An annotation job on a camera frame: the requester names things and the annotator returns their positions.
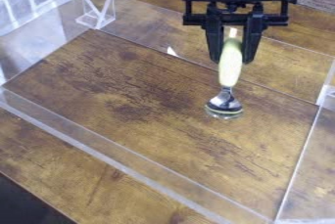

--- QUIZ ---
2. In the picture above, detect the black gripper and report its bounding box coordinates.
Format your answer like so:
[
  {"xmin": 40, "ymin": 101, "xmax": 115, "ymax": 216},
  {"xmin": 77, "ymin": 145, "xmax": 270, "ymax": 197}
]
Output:
[{"xmin": 183, "ymin": 0, "xmax": 297, "ymax": 64}]

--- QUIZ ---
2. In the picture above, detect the green handled metal spoon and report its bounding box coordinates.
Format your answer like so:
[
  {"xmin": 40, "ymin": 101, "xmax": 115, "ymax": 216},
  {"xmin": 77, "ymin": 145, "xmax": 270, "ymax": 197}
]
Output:
[{"xmin": 205, "ymin": 38, "xmax": 242, "ymax": 117}]

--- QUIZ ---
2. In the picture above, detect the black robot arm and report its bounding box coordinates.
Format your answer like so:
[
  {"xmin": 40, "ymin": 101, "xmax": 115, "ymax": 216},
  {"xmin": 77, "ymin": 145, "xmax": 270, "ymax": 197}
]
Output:
[{"xmin": 183, "ymin": 0, "xmax": 297, "ymax": 64}]

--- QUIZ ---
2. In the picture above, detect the clear acrylic corner bracket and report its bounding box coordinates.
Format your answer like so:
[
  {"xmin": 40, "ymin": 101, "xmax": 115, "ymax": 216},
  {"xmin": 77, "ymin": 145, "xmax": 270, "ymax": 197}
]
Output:
[{"xmin": 76, "ymin": 0, "xmax": 116, "ymax": 29}]

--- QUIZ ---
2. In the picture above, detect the clear acrylic enclosure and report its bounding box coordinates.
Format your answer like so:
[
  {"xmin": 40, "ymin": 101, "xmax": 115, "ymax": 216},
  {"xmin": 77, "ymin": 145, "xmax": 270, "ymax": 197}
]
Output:
[{"xmin": 0, "ymin": 0, "xmax": 335, "ymax": 224}]

